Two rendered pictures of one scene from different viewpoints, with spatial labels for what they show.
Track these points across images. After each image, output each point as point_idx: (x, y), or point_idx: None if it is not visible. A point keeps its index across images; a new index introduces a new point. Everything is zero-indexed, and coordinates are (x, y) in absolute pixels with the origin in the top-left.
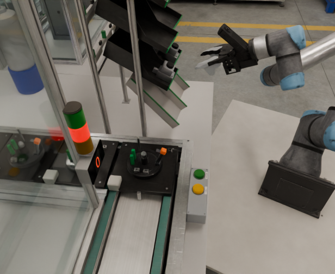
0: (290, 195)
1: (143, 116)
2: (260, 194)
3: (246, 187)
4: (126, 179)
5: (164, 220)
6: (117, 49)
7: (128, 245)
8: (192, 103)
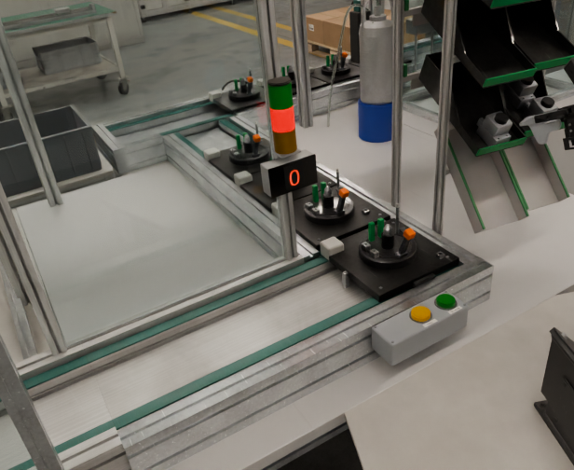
0: (572, 429)
1: (437, 191)
2: (537, 407)
3: (524, 385)
4: (348, 253)
5: (339, 318)
6: (433, 70)
7: (280, 317)
8: None
